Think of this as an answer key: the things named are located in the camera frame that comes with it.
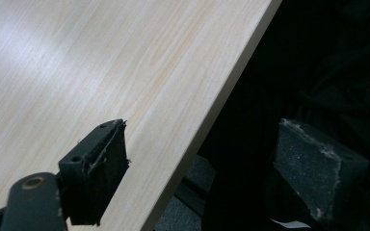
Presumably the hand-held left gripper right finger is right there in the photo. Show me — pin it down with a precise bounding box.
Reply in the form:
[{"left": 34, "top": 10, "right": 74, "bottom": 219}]
[{"left": 274, "top": 117, "right": 370, "bottom": 222}]

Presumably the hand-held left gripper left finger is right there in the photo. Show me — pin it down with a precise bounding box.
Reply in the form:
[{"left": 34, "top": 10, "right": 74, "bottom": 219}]
[{"left": 57, "top": 118, "right": 131, "bottom": 227}]

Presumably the white paper scrap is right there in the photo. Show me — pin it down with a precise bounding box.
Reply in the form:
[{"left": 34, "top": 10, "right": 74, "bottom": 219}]
[{"left": 270, "top": 218, "right": 312, "bottom": 230}]

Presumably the dark cloth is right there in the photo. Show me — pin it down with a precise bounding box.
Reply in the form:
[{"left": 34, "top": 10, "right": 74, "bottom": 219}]
[{"left": 198, "top": 0, "right": 370, "bottom": 231}]

